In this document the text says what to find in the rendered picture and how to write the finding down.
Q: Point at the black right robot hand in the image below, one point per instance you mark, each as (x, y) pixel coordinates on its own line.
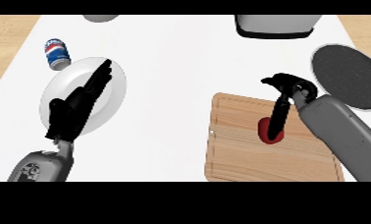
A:
(278, 113)

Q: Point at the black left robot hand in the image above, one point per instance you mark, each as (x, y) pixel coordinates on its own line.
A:
(72, 110)

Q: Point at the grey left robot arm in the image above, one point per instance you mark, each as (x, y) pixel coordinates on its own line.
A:
(41, 165)

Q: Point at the red tomato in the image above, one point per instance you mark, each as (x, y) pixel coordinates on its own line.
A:
(264, 133)

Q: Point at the wooden cutting board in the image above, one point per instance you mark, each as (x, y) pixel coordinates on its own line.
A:
(241, 156)

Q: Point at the dark grey pan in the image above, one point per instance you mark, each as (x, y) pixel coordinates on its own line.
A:
(345, 74)

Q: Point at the white round plate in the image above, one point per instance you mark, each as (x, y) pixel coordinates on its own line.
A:
(65, 87)

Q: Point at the blue soda can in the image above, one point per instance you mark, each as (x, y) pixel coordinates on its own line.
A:
(57, 54)

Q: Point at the grey round object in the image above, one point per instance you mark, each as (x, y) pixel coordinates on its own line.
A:
(100, 17)

